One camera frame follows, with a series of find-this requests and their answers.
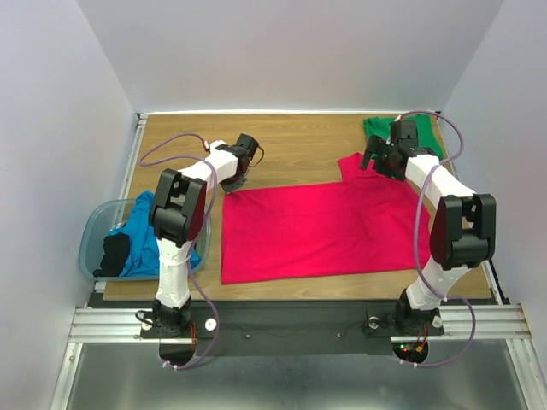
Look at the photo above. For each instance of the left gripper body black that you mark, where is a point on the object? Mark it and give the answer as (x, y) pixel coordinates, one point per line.
(232, 183)

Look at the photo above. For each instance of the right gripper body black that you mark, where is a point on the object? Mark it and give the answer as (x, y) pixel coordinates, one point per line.
(375, 151)

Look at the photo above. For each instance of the red t shirt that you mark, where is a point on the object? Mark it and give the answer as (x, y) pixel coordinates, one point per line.
(361, 224)

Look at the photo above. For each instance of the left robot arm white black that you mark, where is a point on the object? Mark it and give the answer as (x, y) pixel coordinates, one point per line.
(177, 216)

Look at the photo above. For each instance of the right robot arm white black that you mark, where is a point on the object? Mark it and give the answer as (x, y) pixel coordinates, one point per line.
(463, 232)

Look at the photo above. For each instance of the folded green t shirt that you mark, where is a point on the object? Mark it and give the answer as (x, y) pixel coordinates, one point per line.
(381, 126)

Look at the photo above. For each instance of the blue t shirt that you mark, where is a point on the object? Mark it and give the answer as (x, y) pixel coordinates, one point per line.
(143, 260)

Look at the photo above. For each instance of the teal plastic bin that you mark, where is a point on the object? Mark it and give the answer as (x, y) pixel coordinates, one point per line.
(106, 217)

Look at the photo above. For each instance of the black garment in bin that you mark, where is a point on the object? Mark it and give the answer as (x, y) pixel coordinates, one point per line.
(116, 249)

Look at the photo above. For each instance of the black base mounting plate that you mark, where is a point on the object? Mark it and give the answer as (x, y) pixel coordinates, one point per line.
(279, 328)

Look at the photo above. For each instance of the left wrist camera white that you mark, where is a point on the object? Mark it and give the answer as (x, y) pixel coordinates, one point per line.
(210, 146)

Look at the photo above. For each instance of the aluminium frame rail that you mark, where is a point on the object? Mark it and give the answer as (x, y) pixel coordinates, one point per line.
(111, 325)

